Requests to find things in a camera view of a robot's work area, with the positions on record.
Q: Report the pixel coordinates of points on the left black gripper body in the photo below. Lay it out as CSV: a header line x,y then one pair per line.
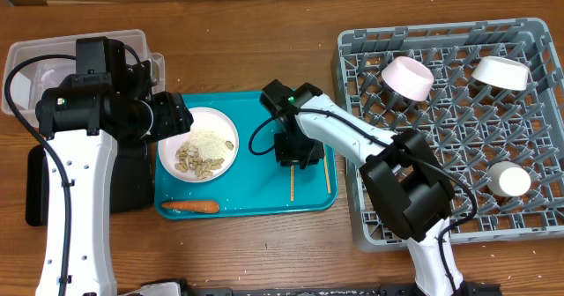
x,y
168,119

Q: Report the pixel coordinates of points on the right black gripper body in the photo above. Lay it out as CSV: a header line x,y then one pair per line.
x,y
298,148

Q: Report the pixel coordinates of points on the wooden chopstick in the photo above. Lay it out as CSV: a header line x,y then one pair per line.
x,y
292,183
327,174

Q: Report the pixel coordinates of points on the pink bowl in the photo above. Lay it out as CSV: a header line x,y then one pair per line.
x,y
409,78

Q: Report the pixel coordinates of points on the light green cup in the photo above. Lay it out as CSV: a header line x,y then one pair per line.
x,y
508,179

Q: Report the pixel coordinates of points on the white bowl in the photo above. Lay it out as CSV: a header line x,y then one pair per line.
x,y
502,72

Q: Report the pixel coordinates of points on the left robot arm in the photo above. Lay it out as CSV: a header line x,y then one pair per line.
x,y
106,101

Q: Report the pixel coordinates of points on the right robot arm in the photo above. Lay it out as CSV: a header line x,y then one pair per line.
x,y
410,191

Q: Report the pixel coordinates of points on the grey dishwasher rack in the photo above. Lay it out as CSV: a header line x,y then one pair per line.
x,y
471,125

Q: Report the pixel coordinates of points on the pile of rice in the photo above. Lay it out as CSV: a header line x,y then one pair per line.
x,y
208,144

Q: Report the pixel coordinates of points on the pile of peanuts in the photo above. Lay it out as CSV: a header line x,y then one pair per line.
x,y
188,160

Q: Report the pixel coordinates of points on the white round plate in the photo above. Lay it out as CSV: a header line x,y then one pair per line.
x,y
205,118

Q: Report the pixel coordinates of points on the teal serving tray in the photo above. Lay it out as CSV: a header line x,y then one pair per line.
x,y
252,185

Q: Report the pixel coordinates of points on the black tray bin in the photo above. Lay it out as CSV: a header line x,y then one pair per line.
x,y
131,185

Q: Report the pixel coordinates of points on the orange carrot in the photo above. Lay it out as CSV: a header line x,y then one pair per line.
x,y
207,207

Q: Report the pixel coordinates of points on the clear plastic bin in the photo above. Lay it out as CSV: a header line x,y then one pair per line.
x,y
30,82

